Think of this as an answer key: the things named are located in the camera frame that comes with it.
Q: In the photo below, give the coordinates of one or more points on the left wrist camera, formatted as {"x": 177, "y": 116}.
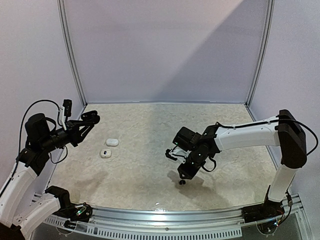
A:
{"x": 64, "y": 112}

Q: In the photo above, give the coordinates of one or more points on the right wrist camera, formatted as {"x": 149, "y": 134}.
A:
{"x": 177, "y": 154}

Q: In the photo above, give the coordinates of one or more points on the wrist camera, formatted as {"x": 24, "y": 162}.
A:
{"x": 177, "y": 154}
{"x": 64, "y": 112}

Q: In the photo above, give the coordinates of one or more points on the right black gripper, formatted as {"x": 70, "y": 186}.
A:
{"x": 187, "y": 170}

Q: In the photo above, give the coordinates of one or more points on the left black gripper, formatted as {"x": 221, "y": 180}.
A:
{"x": 73, "y": 126}

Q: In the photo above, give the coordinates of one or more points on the aluminium front rail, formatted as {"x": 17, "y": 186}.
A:
{"x": 235, "y": 223}

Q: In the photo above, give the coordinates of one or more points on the right aluminium frame post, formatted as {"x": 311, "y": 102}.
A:
{"x": 262, "y": 52}

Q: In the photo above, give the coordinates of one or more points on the white oval charging case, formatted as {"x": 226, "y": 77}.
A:
{"x": 112, "y": 142}

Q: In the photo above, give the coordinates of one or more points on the left aluminium frame post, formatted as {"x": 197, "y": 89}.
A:
{"x": 70, "y": 51}

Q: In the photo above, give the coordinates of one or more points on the small white charging case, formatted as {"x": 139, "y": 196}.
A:
{"x": 105, "y": 153}

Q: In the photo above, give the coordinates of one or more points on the black charging case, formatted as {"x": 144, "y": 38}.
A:
{"x": 91, "y": 116}

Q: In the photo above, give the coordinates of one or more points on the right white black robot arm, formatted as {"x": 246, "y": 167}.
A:
{"x": 192, "y": 149}

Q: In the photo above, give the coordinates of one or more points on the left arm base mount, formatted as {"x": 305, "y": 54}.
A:
{"x": 81, "y": 212}

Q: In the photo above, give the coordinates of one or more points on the aluminium frame post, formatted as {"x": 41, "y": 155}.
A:
{"x": 262, "y": 52}
{"x": 70, "y": 51}

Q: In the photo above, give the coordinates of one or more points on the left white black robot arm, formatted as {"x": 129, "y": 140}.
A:
{"x": 30, "y": 162}

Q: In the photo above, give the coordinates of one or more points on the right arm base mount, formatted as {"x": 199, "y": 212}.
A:
{"x": 263, "y": 211}

